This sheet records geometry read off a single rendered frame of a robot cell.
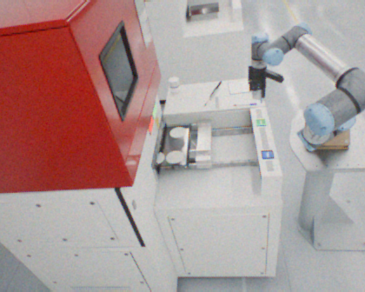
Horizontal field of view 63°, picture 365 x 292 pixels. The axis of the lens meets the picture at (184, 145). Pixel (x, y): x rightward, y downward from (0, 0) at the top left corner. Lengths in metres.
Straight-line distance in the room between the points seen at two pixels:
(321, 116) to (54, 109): 0.85
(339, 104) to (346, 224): 1.49
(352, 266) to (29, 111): 2.07
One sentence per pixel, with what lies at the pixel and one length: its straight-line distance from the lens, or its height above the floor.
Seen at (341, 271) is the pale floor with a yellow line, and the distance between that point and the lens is 2.31.
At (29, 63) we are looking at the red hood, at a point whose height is 1.72.
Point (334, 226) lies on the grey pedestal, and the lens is 2.46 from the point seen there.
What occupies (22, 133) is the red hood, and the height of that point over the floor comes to 1.50.
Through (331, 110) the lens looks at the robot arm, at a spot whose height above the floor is 1.37.
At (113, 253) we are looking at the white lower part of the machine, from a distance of 1.51.
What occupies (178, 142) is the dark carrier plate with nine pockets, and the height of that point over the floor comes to 0.90.
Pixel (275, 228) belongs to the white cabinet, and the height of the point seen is 0.63.
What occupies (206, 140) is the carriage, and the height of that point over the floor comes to 0.88.
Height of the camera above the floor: 2.00
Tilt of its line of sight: 41 degrees down
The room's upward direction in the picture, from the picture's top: 12 degrees counter-clockwise
